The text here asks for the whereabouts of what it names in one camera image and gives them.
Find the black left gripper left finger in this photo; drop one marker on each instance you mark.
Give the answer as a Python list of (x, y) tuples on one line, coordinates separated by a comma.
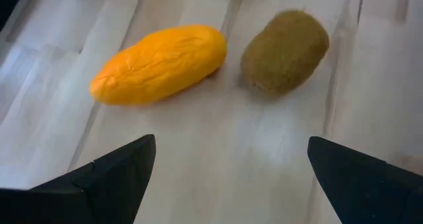
[(109, 184)]

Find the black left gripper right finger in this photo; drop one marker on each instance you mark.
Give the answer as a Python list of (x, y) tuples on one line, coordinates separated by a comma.
[(363, 191)]

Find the brown kiwi fruit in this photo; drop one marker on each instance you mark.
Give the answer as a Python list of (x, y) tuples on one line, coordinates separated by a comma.
[(284, 52)]

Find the yellow-orange mango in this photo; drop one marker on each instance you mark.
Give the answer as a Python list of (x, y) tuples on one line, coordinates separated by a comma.
[(158, 65)]

